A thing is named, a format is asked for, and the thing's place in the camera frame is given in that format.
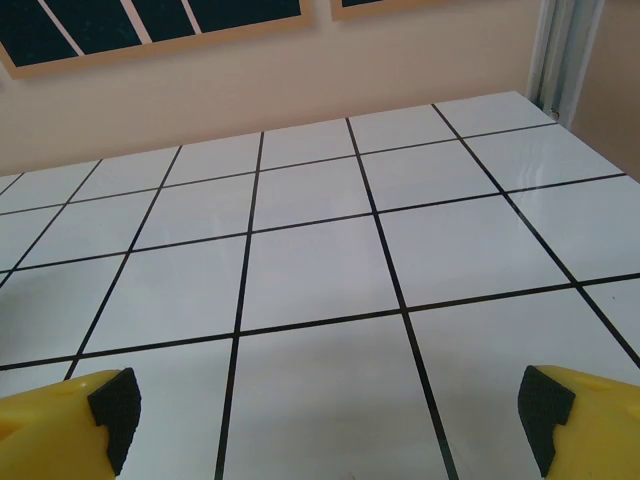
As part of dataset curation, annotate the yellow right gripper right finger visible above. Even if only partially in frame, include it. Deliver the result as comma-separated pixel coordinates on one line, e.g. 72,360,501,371
517,364,640,480

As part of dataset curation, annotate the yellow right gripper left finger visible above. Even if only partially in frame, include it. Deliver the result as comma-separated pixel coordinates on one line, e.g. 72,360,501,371
0,367,143,480

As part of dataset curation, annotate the aluminium corner post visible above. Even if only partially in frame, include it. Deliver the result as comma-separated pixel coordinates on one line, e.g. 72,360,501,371
525,0,607,126

